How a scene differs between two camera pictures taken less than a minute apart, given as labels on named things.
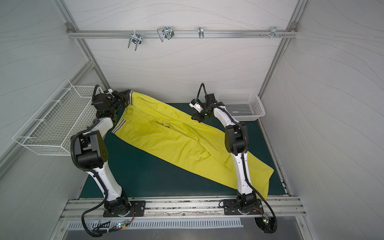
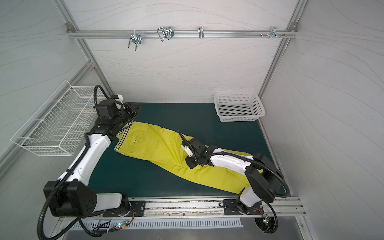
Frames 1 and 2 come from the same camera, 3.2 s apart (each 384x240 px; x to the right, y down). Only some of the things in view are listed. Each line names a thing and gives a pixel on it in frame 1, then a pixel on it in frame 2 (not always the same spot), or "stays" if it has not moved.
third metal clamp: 201,33 stays
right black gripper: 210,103 -> 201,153
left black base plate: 138,209 stays
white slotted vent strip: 83,224 stays
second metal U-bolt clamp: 166,32 stays
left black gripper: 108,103 -> 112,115
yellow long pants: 174,128 -> 166,147
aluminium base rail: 211,209 stays
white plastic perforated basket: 243,106 stays
